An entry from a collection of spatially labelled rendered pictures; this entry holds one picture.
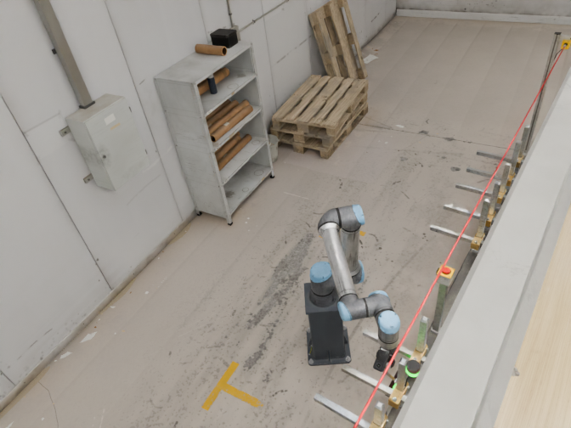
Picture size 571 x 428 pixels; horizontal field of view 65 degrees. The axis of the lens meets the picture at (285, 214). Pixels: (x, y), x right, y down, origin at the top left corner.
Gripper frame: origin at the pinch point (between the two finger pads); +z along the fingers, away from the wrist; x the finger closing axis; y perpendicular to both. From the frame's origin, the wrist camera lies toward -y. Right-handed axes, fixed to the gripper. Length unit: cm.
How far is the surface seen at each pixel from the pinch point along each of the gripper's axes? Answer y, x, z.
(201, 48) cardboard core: 171, 259, -59
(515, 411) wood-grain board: 16, -56, 11
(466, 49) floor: 629, 150, 102
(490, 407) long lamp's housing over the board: -71, -46, -136
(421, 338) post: 25.7, -8.2, 2.2
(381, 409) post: -23.9, -9.2, -10.9
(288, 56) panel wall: 339, 289, 17
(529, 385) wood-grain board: 32, -59, 11
